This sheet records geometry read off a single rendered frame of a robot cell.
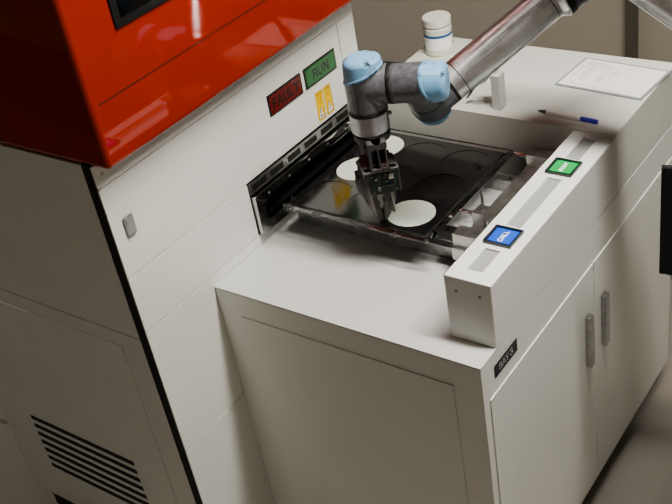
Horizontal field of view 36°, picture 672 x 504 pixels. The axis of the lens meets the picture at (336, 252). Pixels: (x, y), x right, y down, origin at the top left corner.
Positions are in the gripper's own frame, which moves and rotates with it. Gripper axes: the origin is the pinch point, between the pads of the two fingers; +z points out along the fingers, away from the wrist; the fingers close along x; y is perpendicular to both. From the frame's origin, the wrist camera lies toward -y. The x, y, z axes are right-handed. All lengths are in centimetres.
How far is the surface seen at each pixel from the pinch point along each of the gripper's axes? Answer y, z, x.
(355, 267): 3.7, 9.3, -7.8
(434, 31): -56, -12, 26
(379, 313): 20.6, 9.3, -6.2
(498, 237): 25.1, -5.2, 17.2
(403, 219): 2.5, 1.2, 3.6
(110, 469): -8, 59, -73
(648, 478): 5, 91, 55
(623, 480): 4, 91, 49
